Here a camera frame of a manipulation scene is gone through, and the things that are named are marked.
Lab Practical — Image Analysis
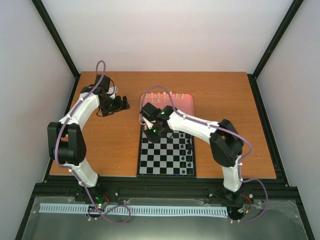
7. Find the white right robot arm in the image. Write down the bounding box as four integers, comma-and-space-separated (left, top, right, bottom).
139, 102, 244, 204

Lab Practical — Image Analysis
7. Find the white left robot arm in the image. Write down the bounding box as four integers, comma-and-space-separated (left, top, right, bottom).
47, 74, 130, 202

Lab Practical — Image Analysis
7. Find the black white chessboard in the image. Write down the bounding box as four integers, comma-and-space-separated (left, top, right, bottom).
137, 127, 197, 177

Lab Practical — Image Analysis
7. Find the pink plastic tray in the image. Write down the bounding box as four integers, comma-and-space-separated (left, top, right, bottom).
139, 92, 194, 116

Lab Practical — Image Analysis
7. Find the black rook piece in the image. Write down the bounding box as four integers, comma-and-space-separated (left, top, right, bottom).
188, 168, 194, 175

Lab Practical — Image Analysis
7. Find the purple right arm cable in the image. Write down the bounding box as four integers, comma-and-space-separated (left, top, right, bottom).
141, 85, 269, 223

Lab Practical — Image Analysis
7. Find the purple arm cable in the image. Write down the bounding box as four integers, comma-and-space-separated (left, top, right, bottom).
54, 60, 131, 224
141, 85, 269, 223

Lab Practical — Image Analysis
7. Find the black aluminium frame base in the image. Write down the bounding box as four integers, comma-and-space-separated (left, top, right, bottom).
16, 71, 314, 240

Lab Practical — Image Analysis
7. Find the light blue slotted cable duct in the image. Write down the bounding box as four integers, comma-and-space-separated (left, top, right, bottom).
38, 203, 228, 218

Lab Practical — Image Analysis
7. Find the left black frame post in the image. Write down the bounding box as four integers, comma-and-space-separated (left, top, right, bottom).
31, 0, 80, 79

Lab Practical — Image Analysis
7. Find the black frame post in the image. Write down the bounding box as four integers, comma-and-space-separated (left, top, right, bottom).
31, 0, 80, 79
251, 0, 306, 79

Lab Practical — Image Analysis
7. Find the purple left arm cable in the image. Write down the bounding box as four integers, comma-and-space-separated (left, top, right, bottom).
54, 60, 131, 224

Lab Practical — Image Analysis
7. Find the right black frame post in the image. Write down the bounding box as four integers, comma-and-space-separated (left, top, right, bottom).
251, 0, 306, 79

